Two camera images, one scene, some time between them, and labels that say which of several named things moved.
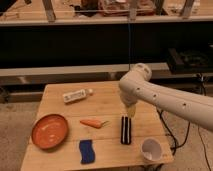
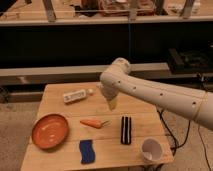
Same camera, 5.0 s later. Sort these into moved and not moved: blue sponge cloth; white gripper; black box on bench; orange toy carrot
Moved: white gripper
Not moved: orange toy carrot; blue sponge cloth; black box on bench
